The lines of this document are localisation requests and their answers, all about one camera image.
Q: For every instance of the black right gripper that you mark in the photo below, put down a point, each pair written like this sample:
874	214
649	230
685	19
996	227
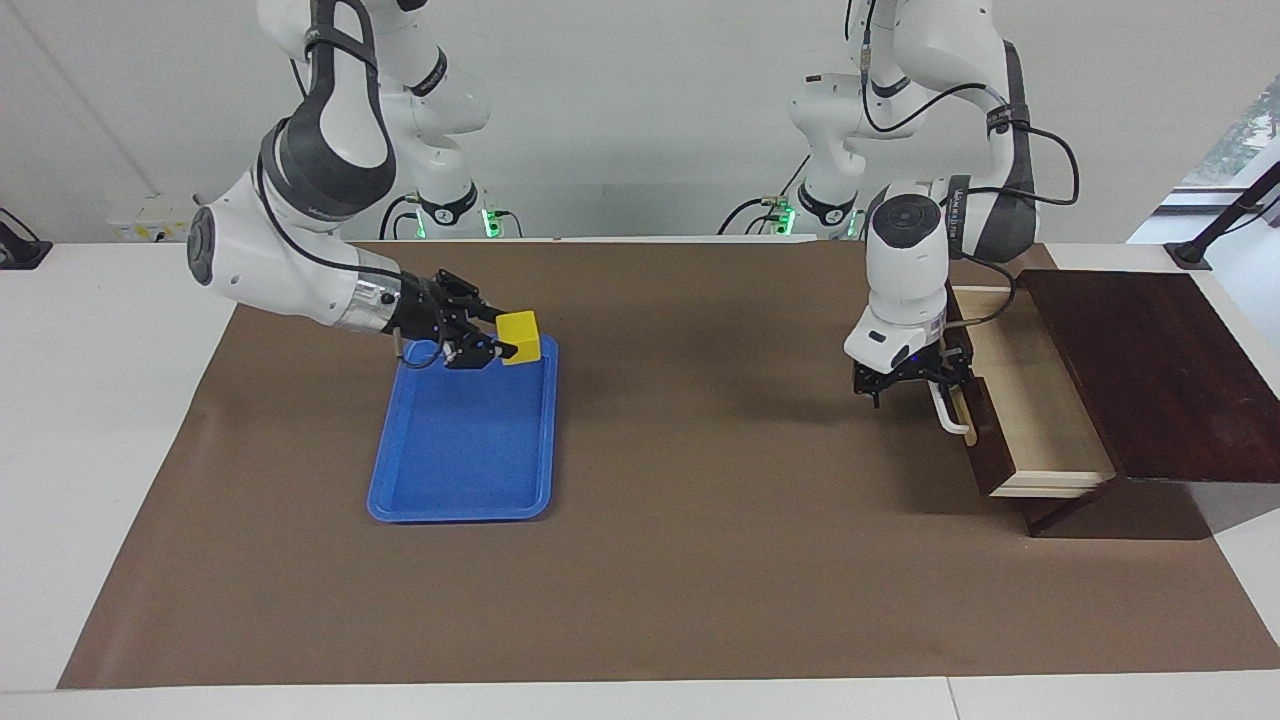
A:
420	308

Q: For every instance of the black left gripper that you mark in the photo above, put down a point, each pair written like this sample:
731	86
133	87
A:
945	362

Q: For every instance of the yellow cube block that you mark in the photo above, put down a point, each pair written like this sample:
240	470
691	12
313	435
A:
521	335

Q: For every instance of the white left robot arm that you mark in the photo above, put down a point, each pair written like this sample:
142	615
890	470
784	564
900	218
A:
905	260

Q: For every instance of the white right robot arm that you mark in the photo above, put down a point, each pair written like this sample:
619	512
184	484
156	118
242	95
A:
270	260

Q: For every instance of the blue plastic tray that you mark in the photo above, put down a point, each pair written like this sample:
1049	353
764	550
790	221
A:
460	450

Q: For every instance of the dark wooden cabinet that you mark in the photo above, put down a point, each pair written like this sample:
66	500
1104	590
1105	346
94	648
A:
1150	370

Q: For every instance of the brown table mat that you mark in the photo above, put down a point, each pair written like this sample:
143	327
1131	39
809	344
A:
700	500

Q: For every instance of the white power strip box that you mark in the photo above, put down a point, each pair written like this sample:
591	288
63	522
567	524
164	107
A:
150	218

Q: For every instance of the window with greenery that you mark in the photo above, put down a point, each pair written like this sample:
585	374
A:
1240	140

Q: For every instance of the black camera stand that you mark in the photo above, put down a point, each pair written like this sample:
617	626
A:
1225	215

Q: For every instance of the black desk mount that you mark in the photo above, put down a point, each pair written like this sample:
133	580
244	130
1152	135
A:
20	250

